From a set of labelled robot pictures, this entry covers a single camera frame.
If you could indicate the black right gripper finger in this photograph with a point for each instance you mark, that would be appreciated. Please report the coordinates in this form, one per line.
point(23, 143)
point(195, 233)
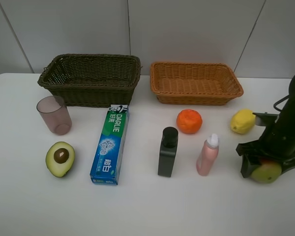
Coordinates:
point(287, 166)
point(249, 164)

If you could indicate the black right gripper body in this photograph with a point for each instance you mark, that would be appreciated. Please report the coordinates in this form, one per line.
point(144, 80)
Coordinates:
point(277, 141)

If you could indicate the green red pear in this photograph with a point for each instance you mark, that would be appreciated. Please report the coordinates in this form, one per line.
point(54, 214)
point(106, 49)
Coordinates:
point(268, 172)

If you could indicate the pink bottle white cap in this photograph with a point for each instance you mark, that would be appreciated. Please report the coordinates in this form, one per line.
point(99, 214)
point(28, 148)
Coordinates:
point(208, 155)

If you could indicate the yellow lemon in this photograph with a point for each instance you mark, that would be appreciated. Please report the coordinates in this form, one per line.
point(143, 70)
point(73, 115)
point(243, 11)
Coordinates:
point(243, 121)

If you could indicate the orange tangerine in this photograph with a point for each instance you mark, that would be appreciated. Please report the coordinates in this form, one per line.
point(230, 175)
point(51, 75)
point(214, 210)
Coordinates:
point(189, 121)

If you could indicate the black rectangular bottle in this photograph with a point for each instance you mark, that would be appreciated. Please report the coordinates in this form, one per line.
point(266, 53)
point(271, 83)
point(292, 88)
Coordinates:
point(168, 150)

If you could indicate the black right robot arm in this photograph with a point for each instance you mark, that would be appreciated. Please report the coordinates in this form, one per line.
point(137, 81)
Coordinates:
point(277, 142)

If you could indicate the orange wicker basket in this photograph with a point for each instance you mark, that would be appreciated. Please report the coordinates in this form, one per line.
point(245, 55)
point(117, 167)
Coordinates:
point(182, 83)

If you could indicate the green blue toothpaste box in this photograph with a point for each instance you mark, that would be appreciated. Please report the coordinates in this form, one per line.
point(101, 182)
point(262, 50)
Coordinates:
point(108, 157)

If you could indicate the dark brown wicker basket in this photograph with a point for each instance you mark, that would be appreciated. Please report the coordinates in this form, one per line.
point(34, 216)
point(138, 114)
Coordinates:
point(92, 80)

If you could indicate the halved avocado with pit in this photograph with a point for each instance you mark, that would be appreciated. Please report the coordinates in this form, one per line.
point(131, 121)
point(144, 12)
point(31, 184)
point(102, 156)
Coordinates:
point(60, 158)

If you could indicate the translucent pink plastic cup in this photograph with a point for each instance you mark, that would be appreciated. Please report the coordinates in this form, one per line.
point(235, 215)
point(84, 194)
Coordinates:
point(54, 112)

